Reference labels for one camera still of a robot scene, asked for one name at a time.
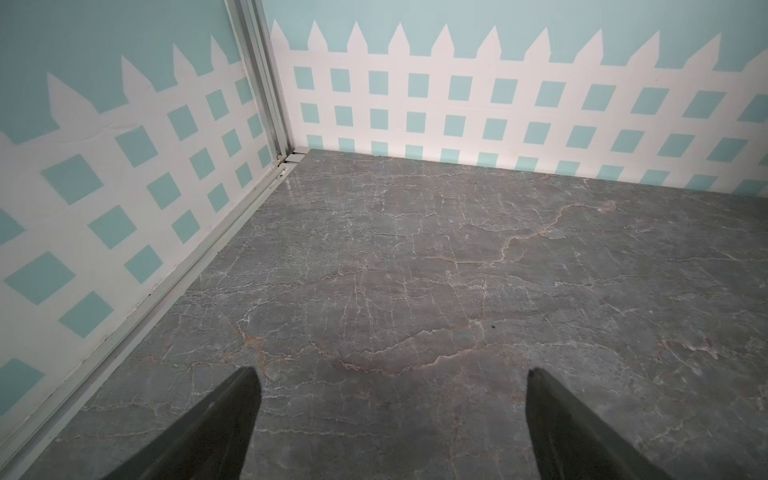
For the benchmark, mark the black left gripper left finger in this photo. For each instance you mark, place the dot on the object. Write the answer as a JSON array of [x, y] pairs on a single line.
[[210, 441]]

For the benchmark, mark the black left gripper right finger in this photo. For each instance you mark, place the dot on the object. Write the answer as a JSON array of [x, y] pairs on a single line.
[[570, 441]]

